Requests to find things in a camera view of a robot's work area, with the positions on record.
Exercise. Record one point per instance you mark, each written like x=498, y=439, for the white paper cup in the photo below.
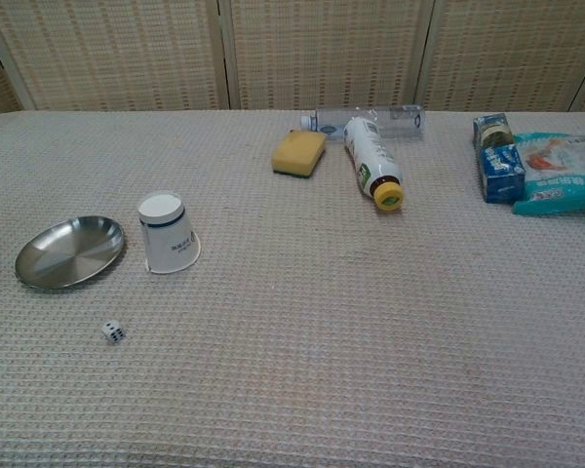
x=168, y=239

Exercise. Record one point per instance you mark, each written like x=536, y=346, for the small white die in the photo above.
x=113, y=333

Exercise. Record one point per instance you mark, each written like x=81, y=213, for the silver metal bowl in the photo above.
x=70, y=253

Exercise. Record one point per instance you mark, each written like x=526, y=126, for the yellow green scouring sponge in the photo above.
x=297, y=151

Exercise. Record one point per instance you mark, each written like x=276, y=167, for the beige waffle weave tablecloth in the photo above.
x=322, y=317

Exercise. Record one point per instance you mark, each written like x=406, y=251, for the white bottle yellow cap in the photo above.
x=370, y=156

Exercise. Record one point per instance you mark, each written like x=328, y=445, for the clear plastic water bottle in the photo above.
x=400, y=122

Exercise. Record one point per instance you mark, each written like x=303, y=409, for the blue cookie box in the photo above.
x=502, y=175

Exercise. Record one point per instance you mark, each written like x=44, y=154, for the teal snack bag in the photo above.
x=565, y=170

